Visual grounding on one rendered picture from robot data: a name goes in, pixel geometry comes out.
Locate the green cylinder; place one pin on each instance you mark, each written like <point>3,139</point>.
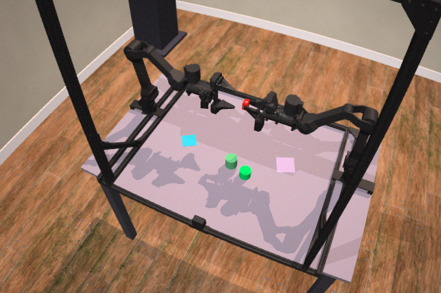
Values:
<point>245,172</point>
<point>231,161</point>

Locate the red block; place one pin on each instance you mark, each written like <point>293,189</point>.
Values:
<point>245,103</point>

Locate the pale pink square pad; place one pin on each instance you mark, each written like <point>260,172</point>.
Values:
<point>285,164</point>

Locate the cyan rectangle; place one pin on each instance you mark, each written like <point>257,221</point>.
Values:
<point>189,140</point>

